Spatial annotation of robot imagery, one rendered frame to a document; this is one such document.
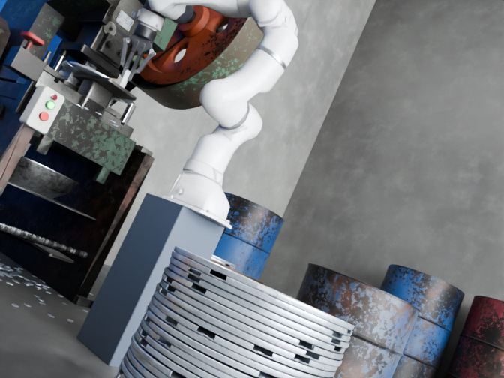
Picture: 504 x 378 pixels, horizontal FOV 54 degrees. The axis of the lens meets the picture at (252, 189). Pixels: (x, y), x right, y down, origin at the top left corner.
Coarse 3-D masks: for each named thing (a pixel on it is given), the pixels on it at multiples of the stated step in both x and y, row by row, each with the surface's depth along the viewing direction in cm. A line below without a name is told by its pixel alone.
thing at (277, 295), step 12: (180, 252) 69; (204, 264) 64; (216, 264) 63; (228, 276) 62; (240, 276) 61; (264, 288) 69; (288, 300) 61; (312, 312) 62; (324, 312) 83; (336, 324) 64; (348, 324) 66
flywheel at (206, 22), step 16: (208, 16) 229; (224, 16) 225; (176, 32) 239; (192, 32) 229; (208, 32) 225; (224, 32) 219; (176, 48) 235; (192, 48) 227; (208, 48) 221; (224, 48) 209; (160, 64) 236; (176, 64) 229; (192, 64) 223; (160, 80) 225; (176, 80) 219
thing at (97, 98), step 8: (80, 80) 191; (88, 80) 184; (96, 80) 180; (104, 80) 175; (112, 80) 174; (80, 88) 185; (88, 88) 182; (96, 88) 183; (104, 88) 186; (112, 88) 182; (120, 88) 177; (88, 96) 182; (96, 96) 184; (104, 96) 187; (112, 96) 193; (120, 96) 188; (128, 96) 182; (80, 104) 181; (88, 104) 182; (96, 104) 185; (104, 104) 188; (88, 112) 183
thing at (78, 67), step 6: (66, 66) 184; (72, 66) 181; (78, 66) 177; (84, 66) 175; (78, 72) 185; (84, 72) 181; (90, 72) 178; (96, 72) 175; (126, 102) 199; (132, 102) 194
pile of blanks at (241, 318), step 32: (160, 288) 68; (192, 288) 63; (224, 288) 61; (160, 320) 65; (192, 320) 62; (224, 320) 60; (256, 320) 60; (288, 320) 61; (320, 320) 62; (128, 352) 68; (160, 352) 66; (192, 352) 60; (224, 352) 60; (256, 352) 60; (288, 352) 60; (320, 352) 63
